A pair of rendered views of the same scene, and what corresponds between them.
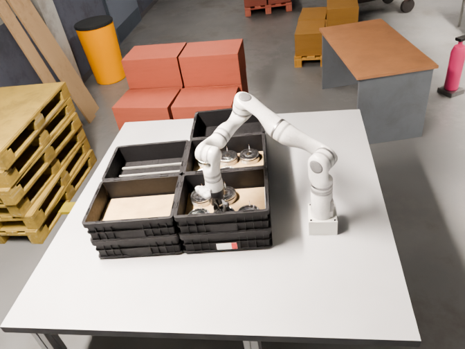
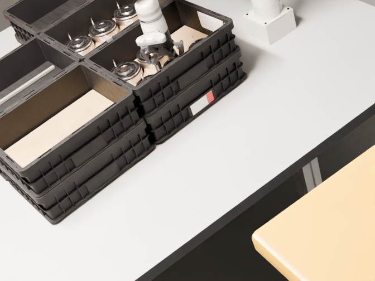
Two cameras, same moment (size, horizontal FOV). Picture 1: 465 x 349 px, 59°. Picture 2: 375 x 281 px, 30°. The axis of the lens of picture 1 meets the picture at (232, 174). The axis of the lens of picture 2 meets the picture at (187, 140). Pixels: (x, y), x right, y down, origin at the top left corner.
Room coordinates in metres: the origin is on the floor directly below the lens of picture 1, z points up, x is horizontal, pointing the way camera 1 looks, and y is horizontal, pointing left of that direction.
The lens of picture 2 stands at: (-0.17, 1.13, 2.07)
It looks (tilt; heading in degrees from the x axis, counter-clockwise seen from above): 40 degrees down; 326
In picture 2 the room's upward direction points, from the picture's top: 20 degrees counter-clockwise
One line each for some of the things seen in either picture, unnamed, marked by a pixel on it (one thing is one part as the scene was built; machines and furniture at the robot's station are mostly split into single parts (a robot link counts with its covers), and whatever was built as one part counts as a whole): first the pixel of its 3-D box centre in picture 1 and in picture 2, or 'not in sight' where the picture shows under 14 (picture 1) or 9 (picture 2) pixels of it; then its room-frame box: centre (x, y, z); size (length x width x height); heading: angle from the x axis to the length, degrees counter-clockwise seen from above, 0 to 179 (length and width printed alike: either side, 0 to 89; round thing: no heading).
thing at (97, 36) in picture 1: (102, 50); not in sight; (5.24, 1.37, 0.37); 0.49 x 0.47 x 0.74; 168
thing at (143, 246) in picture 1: (143, 225); (75, 153); (1.45, 0.45, 0.76); 0.40 x 0.30 x 0.12; 83
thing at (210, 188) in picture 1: (210, 183); (151, 25); (1.34, 0.10, 1.02); 0.11 x 0.09 x 0.06; 124
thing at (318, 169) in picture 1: (321, 169); not in sight; (1.31, -0.36, 1.02); 0.09 x 0.09 x 0.17; 45
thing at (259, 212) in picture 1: (222, 192); (158, 43); (1.39, 0.06, 0.92); 0.40 x 0.30 x 0.02; 83
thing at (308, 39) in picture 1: (326, 23); not in sight; (5.04, -1.44, 0.33); 1.11 x 0.79 x 0.65; 167
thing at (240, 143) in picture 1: (227, 162); (111, 30); (1.69, 0.02, 0.87); 0.40 x 0.30 x 0.11; 83
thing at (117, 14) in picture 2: (249, 154); (126, 11); (1.74, -0.10, 0.86); 0.10 x 0.10 x 0.01
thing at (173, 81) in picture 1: (183, 94); not in sight; (3.63, 0.34, 0.36); 1.23 x 0.88 x 0.72; 79
